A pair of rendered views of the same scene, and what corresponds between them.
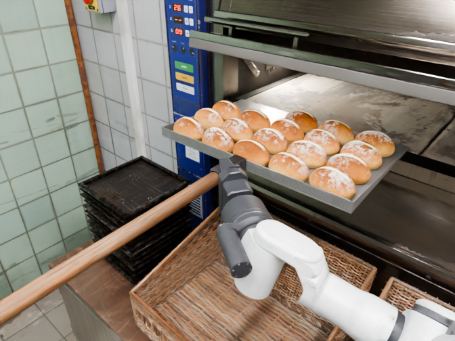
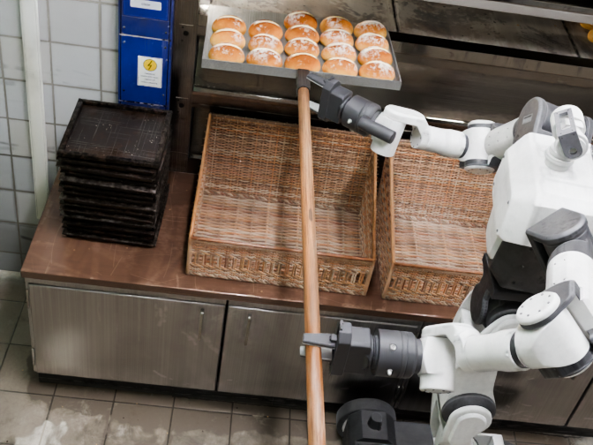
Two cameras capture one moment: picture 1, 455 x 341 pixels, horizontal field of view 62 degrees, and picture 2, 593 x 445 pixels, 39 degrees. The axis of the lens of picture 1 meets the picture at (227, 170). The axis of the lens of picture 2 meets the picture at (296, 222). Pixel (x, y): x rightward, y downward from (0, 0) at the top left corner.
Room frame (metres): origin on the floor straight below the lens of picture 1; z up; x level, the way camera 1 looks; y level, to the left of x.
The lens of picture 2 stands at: (-0.63, 1.40, 2.38)
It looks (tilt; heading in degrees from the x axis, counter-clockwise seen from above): 41 degrees down; 312
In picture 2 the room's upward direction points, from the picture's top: 11 degrees clockwise
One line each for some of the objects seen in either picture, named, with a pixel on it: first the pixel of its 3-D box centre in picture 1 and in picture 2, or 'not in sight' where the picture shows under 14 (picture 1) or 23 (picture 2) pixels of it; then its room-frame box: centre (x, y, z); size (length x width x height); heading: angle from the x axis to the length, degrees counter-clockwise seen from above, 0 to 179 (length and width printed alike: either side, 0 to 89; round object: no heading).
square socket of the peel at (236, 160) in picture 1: (228, 169); (303, 82); (0.73, 0.00, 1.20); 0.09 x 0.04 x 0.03; 140
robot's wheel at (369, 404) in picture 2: not in sight; (365, 421); (0.28, -0.11, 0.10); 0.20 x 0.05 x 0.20; 49
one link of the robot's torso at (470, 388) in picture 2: not in sight; (481, 356); (-0.02, -0.05, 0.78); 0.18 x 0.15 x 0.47; 139
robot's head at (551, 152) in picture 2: not in sight; (566, 136); (0.00, -0.04, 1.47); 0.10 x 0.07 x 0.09; 132
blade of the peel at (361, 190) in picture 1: (282, 137); (301, 41); (0.90, -0.15, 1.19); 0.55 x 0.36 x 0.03; 50
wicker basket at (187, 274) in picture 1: (248, 297); (285, 201); (0.78, -0.06, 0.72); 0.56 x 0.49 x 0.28; 48
